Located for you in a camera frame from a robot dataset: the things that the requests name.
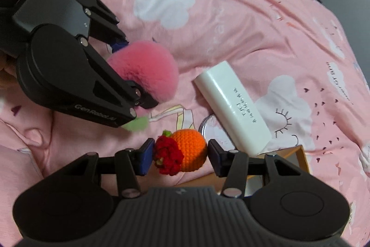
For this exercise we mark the red crochet berry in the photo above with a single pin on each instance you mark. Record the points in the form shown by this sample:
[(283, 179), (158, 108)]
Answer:
[(166, 154)]

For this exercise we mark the orange cardboard box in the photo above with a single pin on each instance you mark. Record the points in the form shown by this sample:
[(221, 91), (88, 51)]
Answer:
[(289, 158)]

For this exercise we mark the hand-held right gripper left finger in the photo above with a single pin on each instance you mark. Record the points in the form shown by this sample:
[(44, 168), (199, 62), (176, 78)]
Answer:
[(146, 157)]

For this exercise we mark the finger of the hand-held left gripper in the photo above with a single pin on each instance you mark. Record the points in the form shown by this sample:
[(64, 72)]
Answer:
[(104, 24), (115, 82)]

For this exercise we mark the orange crochet ball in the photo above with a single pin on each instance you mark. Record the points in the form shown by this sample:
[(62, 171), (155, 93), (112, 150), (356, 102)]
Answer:
[(191, 148)]

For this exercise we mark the pink cloud-print duvet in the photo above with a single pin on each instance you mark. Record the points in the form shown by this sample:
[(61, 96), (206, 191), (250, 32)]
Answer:
[(231, 18)]

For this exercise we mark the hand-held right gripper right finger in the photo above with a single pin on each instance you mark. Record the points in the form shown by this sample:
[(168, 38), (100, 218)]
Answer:
[(216, 158)]

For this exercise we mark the pink and green fluffy pompom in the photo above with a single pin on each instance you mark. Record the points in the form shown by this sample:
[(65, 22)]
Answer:
[(150, 67)]

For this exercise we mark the white rectangular box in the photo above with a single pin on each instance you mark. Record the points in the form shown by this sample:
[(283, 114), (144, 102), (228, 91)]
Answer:
[(231, 96)]

